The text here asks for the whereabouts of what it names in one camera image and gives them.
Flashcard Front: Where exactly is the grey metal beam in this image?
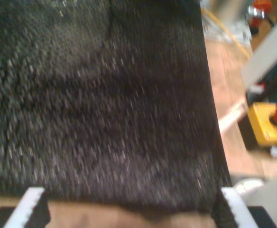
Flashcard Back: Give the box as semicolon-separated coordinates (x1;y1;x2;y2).
239;9;277;90

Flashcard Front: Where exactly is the black bubble mat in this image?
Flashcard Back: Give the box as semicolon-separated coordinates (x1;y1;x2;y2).
0;0;231;213

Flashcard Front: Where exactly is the yellow emergency stop box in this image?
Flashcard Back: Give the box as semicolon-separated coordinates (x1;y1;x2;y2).
238;101;277;152

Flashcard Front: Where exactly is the white bar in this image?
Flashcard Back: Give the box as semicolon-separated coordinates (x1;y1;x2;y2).
218;99;248;133

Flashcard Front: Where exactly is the yellow network cable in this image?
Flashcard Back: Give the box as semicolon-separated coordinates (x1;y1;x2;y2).
201;9;252;60

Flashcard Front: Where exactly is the orange handled clamp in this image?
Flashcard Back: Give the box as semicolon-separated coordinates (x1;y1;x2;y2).
247;0;276;35

